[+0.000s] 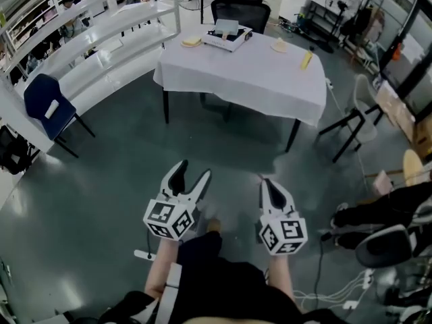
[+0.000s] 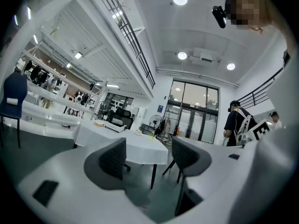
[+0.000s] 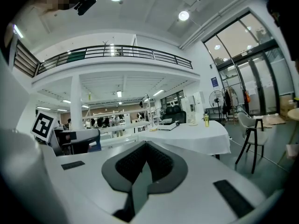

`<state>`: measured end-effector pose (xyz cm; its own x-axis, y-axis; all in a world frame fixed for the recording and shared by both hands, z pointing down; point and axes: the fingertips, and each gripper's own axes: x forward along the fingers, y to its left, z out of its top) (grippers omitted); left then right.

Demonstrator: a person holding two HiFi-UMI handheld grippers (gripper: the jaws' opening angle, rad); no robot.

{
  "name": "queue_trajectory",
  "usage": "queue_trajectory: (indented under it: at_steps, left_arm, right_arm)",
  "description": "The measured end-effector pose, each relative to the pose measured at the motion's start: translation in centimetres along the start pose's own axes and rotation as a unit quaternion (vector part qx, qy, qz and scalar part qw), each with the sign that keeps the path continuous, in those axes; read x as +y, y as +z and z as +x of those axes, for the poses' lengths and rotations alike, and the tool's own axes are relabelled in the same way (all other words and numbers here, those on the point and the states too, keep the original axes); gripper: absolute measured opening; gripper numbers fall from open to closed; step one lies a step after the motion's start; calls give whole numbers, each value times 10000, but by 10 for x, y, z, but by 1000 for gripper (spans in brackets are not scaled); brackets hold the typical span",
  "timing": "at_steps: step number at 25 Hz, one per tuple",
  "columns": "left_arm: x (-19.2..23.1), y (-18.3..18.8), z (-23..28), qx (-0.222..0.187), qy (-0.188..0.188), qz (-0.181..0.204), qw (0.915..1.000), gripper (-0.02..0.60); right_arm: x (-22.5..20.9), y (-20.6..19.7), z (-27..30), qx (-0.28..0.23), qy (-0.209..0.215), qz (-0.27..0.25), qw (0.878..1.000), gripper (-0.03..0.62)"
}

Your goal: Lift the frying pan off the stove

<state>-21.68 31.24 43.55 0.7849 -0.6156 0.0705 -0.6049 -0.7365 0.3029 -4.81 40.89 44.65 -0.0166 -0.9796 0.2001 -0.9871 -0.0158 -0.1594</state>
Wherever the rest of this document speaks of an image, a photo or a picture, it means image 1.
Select black cable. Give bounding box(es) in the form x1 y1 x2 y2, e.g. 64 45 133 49
313 231 333 308

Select person's black clothing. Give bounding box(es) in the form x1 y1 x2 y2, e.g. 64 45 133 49
72 229 348 324

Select small white roll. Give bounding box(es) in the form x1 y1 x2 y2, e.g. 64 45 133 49
44 100 60 119

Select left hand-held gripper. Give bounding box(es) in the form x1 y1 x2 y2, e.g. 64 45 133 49
142 159 213 241

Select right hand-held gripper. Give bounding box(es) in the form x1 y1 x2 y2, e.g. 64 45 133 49
257 174 309 257

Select yellow bottle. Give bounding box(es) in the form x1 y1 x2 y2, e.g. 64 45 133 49
300 50 314 72

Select black backpack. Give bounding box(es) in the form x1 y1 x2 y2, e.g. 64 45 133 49
0 126 36 176

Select dark blue chair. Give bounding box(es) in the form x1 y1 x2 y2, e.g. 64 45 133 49
23 73 97 159

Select cardboard boxes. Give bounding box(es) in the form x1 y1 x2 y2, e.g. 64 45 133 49
375 80 432 155

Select round wooden stool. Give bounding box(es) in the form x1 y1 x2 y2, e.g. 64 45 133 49
364 148 432 187

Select person's left forearm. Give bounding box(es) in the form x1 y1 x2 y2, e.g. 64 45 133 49
144 237 184 299

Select plate with pale food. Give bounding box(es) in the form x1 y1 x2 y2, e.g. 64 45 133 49
270 36 289 54

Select white strap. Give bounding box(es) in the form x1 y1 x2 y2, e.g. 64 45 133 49
157 262 184 324

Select square grey frying pan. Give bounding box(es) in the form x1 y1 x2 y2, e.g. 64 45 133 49
214 19 240 42

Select white cables bundle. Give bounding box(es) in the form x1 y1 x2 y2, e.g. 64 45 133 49
292 267 376 312

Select table with white tablecloth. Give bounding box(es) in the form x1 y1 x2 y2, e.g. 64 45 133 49
153 28 328 153

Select grey office chair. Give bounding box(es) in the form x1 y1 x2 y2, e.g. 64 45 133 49
354 223 416 269

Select white portable stove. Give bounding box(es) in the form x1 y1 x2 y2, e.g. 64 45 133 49
202 24 254 53

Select white shelving unit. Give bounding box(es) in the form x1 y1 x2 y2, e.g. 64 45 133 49
0 0 182 153

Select white chair with black legs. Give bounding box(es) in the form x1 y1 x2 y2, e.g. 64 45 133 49
318 74 386 164

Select white power strip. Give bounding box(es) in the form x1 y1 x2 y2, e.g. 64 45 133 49
134 248 158 261

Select black mesh office chair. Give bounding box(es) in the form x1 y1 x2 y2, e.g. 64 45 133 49
211 0 272 35

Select pink box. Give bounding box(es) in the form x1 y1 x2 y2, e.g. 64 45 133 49
372 169 395 196

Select person's right forearm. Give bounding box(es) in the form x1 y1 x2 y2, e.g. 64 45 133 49
265 253 297 300

